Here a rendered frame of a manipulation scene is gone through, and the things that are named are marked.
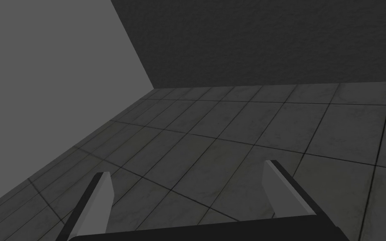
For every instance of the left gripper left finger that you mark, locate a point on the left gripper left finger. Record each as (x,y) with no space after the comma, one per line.
(92,207)

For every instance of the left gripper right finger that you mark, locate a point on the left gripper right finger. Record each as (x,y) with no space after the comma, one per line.
(288,192)

